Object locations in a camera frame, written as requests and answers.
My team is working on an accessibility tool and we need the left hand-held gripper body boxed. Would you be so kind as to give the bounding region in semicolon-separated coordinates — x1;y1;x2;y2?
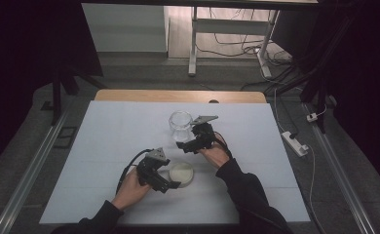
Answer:
135;146;171;193

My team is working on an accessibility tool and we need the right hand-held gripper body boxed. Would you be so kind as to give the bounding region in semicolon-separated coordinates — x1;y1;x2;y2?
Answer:
190;114;219;152

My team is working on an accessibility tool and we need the clear glass jar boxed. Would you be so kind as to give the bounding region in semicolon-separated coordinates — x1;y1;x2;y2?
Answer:
168;110;195;143

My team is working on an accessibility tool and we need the round white jar lid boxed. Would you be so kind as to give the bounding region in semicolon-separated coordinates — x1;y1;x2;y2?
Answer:
168;161;195;189

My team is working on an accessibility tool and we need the person's right hand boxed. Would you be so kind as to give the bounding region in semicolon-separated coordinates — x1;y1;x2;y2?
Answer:
199;141;232;170

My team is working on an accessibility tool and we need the person's left hand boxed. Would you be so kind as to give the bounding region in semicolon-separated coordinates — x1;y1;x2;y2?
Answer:
112;167;153;212

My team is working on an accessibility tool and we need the wooden table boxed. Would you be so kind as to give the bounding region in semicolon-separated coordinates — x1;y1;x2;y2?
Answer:
94;89;268;104

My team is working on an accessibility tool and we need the white foam board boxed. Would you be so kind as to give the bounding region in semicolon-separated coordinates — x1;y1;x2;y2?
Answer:
38;99;311;226

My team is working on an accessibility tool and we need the white power strip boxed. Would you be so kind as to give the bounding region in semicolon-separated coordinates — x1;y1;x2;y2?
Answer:
281;130;310;158

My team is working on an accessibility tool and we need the black stand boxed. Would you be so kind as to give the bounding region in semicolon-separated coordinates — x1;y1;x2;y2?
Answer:
41;62;109;127
264;13;357;135

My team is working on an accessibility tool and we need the dark curtain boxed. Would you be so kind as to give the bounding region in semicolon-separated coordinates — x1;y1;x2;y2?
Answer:
0;0;104;178
291;0;380;189

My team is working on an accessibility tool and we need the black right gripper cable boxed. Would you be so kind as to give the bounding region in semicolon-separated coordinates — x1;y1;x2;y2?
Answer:
212;131;234;160

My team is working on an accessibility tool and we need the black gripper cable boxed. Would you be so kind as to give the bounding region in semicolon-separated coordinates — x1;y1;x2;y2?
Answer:
115;148;155;195
212;131;234;160

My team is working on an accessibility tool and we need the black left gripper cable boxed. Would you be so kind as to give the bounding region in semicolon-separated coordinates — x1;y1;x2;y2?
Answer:
115;148;155;195

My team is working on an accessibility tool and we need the tangle of floor cables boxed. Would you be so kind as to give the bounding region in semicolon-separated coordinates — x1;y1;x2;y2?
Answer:
196;7;293;67

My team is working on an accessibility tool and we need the white desk frame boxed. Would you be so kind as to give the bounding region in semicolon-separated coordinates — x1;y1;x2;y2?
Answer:
188;6;282;79

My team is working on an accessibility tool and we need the white power cable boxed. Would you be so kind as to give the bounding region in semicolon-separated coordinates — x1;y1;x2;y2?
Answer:
306;144;328;234

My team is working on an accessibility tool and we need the aluminium floor rail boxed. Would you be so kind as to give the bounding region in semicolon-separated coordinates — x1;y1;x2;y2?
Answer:
0;106;74;234
302;102;377;234

